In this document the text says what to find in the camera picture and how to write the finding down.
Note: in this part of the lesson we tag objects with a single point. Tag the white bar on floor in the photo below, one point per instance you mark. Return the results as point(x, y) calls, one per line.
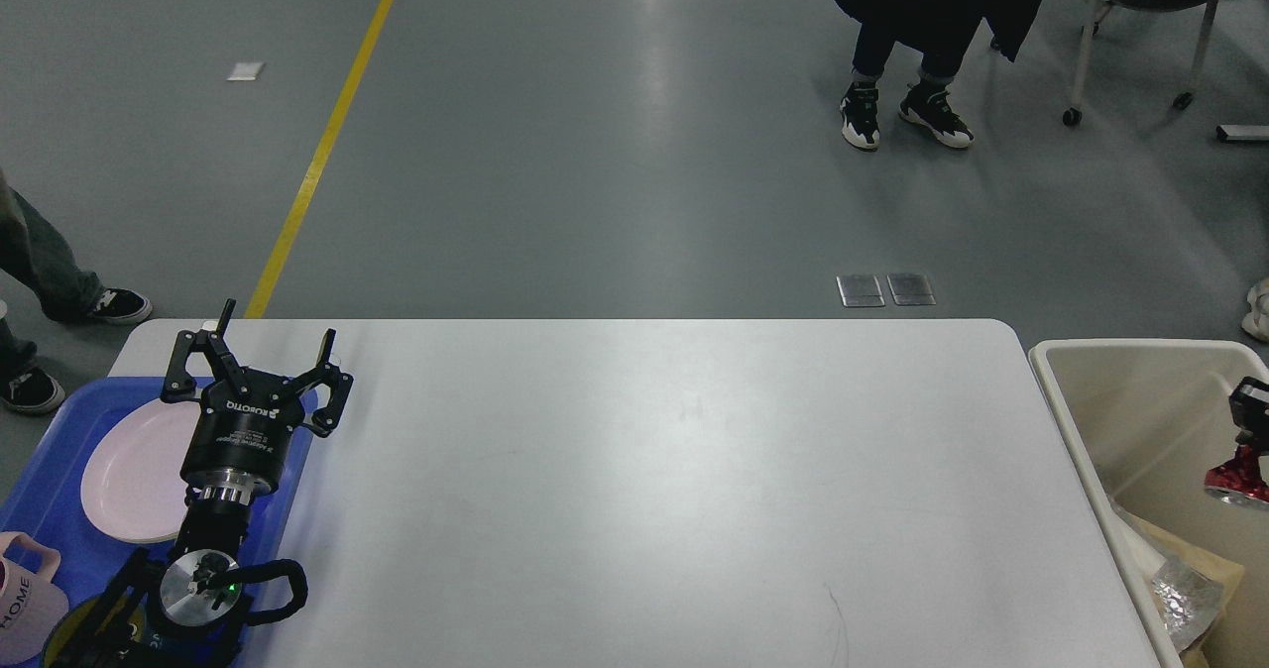
point(1236, 133)

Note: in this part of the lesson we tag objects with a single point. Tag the shoe at edge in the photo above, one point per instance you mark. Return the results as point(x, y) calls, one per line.
point(26, 388)
point(1255, 322)
point(39, 257)

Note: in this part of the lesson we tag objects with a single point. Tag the metal floor plate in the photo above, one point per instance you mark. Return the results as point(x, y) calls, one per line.
point(911, 290)
point(860, 291)

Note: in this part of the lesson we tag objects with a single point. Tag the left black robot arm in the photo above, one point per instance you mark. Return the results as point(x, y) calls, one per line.
point(192, 608)

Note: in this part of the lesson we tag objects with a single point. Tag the shoe at right edge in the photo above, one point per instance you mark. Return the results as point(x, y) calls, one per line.
point(1255, 322)

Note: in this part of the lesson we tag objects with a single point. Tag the aluminium foil sheet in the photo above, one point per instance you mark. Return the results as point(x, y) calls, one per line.
point(1187, 601)

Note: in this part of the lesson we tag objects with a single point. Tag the blue plastic tray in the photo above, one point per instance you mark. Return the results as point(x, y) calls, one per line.
point(45, 503)

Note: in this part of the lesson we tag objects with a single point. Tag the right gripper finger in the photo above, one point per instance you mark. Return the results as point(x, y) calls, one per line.
point(1249, 411)

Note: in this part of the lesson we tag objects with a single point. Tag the pink plate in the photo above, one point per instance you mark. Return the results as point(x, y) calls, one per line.
point(131, 488)

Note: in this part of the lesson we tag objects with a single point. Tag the white paper cup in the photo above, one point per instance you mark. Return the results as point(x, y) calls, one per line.
point(1144, 555)

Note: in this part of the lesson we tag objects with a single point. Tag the left metal floor plate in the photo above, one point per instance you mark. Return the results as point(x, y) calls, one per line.
point(860, 291)

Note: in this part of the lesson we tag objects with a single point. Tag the pink mug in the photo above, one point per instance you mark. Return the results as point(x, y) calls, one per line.
point(31, 603)

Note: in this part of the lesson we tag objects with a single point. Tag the dark teal mug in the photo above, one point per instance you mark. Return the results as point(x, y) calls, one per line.
point(68, 625)

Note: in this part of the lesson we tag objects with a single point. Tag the person in black coat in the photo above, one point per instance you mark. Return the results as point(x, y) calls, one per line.
point(942, 32)

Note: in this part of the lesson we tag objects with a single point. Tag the red foil wrapper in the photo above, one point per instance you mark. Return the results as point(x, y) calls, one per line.
point(1238, 480)

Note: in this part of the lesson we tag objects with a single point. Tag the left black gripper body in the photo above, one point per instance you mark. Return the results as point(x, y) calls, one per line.
point(242, 436)

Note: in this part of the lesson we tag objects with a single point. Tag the white paper on floor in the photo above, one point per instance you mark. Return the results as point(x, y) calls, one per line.
point(245, 71)

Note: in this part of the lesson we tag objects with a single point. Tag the beige plastic bin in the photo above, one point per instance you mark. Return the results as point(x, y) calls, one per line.
point(1144, 420)

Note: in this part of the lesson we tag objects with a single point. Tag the brown paper bag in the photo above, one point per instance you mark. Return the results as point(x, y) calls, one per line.
point(1225, 571)

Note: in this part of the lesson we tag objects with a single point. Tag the right metal floor plate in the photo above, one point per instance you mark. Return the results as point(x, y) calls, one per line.
point(911, 290)

